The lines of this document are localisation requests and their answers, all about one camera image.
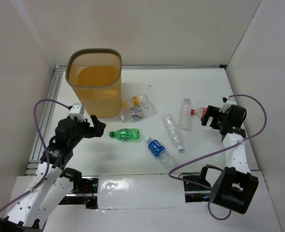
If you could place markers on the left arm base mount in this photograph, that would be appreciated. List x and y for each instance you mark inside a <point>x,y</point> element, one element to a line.
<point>85,194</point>

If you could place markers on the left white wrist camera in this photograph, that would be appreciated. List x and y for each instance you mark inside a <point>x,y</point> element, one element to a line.
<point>77,109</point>

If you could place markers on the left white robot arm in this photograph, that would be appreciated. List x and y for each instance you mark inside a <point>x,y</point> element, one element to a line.
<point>53,179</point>

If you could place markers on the red cap cola bottle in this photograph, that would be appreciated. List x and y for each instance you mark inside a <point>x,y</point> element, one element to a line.
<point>200,112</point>

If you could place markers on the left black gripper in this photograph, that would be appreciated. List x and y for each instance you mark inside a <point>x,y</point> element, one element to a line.
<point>91,129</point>

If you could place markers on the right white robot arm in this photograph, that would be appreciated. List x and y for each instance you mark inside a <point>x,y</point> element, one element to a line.
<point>236,186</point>

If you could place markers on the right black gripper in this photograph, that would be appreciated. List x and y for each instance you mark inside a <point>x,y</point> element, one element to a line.
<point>212,111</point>

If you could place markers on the crushed clear bottle white cap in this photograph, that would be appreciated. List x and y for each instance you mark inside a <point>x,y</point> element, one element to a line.
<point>173,132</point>

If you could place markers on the green plastic bottle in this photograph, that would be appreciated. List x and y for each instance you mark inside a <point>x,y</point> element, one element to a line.
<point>125,134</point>

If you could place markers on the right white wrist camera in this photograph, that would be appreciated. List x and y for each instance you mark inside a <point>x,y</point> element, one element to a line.
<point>228,102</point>

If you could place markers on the yellow mesh waste bin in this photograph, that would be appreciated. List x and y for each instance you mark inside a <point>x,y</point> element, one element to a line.
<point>94,74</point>

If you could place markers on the blue label water bottle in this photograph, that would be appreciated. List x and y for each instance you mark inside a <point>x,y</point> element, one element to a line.
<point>161,153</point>

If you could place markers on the aluminium frame rail back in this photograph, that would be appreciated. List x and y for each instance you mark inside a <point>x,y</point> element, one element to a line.
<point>168,67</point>

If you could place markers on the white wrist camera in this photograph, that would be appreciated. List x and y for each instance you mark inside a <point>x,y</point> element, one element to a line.
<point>228,102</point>
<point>77,109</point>

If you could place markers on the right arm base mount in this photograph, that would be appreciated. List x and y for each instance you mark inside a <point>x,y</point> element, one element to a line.
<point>195,193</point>

